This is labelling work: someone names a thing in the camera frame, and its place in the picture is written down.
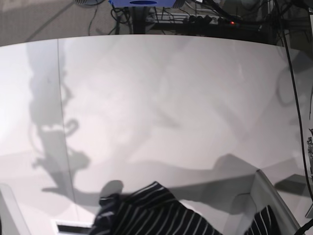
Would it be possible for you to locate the navy white striped t-shirt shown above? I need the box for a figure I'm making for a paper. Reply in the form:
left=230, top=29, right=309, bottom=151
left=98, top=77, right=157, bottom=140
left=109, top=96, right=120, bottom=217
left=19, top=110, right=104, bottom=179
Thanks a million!
left=89, top=181, right=281, bottom=235

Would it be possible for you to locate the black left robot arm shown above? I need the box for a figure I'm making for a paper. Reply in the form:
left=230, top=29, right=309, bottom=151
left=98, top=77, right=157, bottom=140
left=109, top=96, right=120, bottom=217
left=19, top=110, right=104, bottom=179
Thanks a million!
left=307, top=128, right=313, bottom=178

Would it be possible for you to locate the black power strip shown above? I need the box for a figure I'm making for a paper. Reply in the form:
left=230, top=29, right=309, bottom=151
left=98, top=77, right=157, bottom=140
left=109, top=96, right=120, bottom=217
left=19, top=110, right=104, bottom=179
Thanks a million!
left=146, top=12, right=226, bottom=25

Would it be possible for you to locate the blue box on stand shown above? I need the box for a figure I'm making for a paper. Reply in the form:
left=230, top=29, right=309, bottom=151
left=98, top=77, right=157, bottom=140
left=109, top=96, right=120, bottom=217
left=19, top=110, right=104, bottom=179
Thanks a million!
left=109, top=0, right=176, bottom=7

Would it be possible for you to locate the grey monitor edge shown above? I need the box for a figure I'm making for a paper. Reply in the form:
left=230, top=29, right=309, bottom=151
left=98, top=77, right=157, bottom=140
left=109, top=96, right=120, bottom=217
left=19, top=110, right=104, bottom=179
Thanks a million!
left=250, top=170, right=300, bottom=235

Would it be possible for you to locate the black table leg post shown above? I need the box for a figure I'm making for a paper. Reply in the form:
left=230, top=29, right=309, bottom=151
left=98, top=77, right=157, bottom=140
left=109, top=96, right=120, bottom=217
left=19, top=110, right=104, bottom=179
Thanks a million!
left=130, top=6, right=149, bottom=34

